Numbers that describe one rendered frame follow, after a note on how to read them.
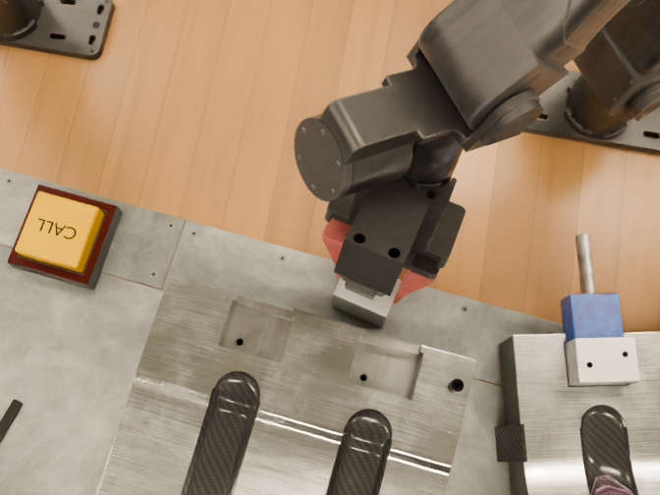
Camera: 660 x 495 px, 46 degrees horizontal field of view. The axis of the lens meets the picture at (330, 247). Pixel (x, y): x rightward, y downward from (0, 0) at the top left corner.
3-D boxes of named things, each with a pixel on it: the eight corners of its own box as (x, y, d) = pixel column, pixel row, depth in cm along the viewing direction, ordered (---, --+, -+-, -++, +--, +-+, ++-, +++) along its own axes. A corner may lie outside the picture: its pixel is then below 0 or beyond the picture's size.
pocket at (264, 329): (240, 300, 68) (235, 292, 64) (299, 316, 68) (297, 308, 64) (223, 351, 67) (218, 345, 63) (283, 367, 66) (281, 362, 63)
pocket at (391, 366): (359, 334, 67) (362, 327, 64) (419, 351, 67) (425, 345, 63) (346, 386, 66) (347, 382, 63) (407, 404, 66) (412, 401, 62)
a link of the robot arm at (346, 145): (335, 239, 53) (417, 145, 43) (277, 134, 55) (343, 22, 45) (459, 192, 59) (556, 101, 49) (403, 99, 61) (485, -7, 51)
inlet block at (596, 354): (545, 244, 72) (563, 227, 67) (599, 243, 72) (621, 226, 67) (559, 388, 69) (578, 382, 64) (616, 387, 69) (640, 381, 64)
